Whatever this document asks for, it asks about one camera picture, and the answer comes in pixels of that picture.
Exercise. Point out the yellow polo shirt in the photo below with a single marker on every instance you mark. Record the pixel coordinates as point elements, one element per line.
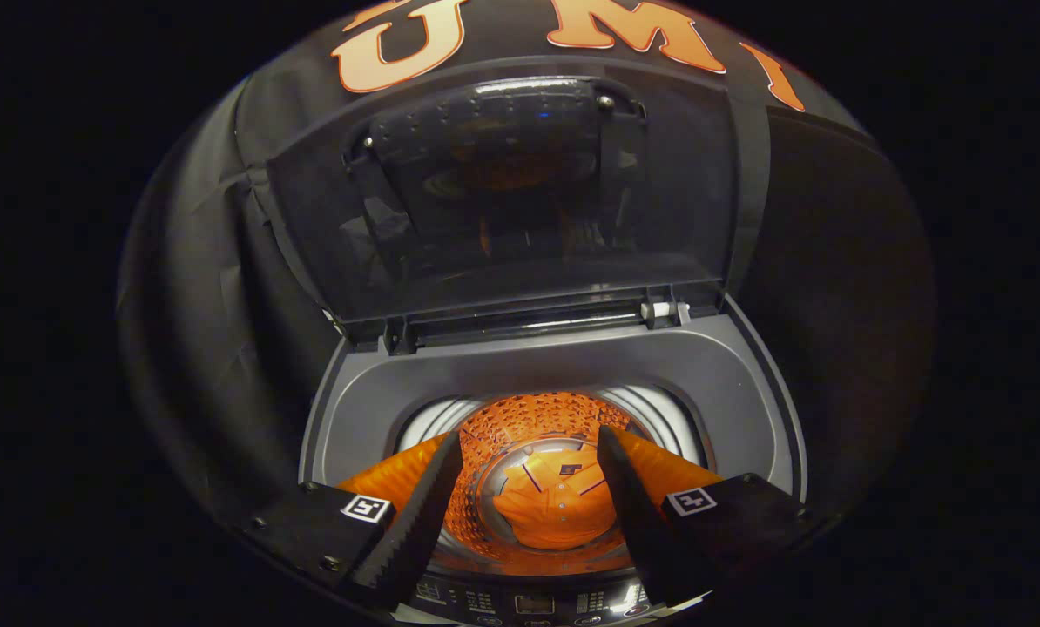
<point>555,505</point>

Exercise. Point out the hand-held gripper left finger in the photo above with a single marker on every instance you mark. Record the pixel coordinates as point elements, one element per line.
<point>415,522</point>

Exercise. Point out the black backdrop cloth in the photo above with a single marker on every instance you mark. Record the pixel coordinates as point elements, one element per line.
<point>834,261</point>

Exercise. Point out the tinted glass washing machine lid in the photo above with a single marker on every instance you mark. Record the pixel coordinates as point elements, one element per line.
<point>668,183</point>

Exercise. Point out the dark gray washing machine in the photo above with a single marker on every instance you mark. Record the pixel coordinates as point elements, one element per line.
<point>555,366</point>

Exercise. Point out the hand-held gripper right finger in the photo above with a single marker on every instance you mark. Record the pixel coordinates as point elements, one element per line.
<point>638,522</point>

